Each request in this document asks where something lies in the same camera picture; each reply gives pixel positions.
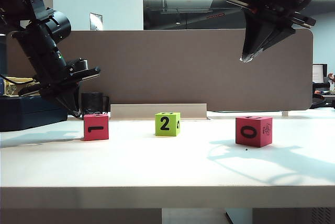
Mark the green cube printed 2 H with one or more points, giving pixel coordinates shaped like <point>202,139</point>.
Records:
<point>165,125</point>

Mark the white divider foot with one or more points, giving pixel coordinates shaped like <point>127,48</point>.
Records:
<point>285,114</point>

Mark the black mug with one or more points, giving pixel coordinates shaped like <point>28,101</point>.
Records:
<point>91,103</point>

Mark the brown fabric desk divider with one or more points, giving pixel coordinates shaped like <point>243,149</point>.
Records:
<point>167,69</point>

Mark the yellow framed block box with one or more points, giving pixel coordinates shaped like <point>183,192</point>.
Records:
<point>10,89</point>

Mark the red cube printed 1 T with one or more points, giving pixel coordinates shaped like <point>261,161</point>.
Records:
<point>96,129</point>

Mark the red cube printed 0 U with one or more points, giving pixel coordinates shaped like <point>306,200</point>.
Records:
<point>248,132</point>

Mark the red ceiling LED light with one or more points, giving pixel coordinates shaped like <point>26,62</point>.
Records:
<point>216,16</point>

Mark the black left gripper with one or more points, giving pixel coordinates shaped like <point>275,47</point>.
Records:
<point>60,85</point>

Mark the computer monitor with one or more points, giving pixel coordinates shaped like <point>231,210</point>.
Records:
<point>318,73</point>

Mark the dark blue plastic case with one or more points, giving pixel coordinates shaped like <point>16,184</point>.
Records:
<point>26,116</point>

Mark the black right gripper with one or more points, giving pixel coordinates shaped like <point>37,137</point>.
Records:
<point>256,1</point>

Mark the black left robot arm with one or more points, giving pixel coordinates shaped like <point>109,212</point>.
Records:
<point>39,38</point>

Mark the white paper sign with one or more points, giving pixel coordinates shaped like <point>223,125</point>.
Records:
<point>96,22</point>

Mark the black round object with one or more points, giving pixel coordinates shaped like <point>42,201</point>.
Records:
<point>318,102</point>

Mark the grey perforated cabinet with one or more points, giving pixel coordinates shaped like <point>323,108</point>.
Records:
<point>293,216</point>

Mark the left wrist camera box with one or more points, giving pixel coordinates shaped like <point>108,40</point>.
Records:
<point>79,65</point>

